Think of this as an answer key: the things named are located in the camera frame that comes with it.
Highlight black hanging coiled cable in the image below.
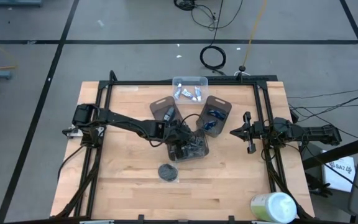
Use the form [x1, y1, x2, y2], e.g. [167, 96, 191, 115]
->
[199, 0, 227, 71]

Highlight black diagonal bar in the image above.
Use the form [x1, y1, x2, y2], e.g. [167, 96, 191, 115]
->
[303, 133, 358, 170]

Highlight black floor cable bundle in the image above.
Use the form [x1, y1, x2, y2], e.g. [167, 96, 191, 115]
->
[173, 0, 244, 32]

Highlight white cardboard box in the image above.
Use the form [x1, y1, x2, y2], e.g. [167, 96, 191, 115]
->
[321, 150, 357, 193]

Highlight black aluminium table frame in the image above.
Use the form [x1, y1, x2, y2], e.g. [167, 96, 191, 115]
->
[53, 70, 315, 223]

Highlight black post with knob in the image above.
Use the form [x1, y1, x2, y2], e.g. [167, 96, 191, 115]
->
[237, 64, 249, 84]

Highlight white green wipes canister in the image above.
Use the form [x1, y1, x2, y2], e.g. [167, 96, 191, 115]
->
[249, 192, 298, 224]

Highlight clear plastic container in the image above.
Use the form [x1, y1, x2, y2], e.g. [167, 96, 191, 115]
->
[172, 76, 209, 105]

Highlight small blue packet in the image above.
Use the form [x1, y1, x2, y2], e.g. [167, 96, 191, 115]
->
[208, 109, 228, 121]

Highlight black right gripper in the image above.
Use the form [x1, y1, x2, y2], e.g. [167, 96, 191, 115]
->
[230, 111, 265, 155]

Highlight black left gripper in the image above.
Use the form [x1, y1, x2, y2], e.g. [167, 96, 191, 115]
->
[162, 119, 200, 156]

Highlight yellow hanging cable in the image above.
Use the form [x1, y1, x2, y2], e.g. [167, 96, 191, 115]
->
[242, 0, 269, 68]

